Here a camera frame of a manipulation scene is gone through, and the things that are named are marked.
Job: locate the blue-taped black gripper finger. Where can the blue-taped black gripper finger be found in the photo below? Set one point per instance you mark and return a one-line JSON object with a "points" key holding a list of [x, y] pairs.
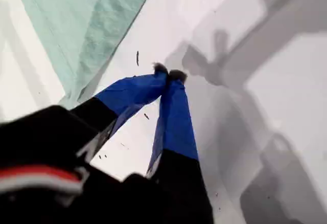
{"points": [[176, 132], [130, 91]]}

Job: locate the pale green T-shirt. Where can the pale green T-shirt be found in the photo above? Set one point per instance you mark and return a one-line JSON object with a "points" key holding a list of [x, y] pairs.
{"points": [[64, 17]]}

